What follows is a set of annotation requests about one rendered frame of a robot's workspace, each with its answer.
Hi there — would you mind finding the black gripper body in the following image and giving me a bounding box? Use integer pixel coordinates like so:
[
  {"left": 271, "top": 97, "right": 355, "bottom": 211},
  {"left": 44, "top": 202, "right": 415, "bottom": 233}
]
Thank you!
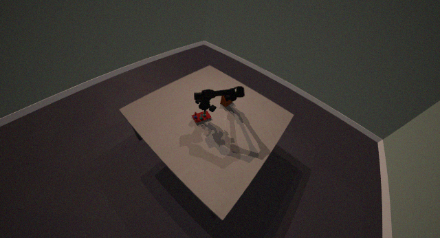
[{"left": 195, "top": 99, "right": 217, "bottom": 112}]

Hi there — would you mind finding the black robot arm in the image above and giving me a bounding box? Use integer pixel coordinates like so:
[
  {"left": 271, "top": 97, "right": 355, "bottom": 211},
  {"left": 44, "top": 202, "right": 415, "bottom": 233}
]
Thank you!
[{"left": 194, "top": 86, "right": 245, "bottom": 110}]

